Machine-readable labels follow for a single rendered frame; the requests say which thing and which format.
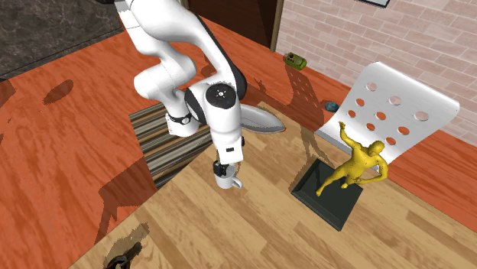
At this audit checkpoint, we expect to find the white mug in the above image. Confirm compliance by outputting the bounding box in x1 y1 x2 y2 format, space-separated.
214 164 244 190

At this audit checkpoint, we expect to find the striped robot stand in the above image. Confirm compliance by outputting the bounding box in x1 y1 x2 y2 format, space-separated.
128 102 222 190

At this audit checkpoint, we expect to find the grey pointed oval dish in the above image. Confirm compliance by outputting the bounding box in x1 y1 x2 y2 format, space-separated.
239 103 287 135

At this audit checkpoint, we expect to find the green bottle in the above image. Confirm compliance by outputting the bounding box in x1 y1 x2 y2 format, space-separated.
284 52 308 71

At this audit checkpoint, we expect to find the small black object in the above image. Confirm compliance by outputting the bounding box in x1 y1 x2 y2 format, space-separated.
103 241 143 269

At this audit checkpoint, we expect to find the yellow figure with black base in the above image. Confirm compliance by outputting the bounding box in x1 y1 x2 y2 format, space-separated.
290 121 389 232

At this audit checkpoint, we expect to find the white chair with round holes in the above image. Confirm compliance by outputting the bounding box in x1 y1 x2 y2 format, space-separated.
314 61 461 173

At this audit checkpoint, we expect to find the dark framed wall picture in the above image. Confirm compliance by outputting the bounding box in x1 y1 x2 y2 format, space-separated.
356 0 391 8

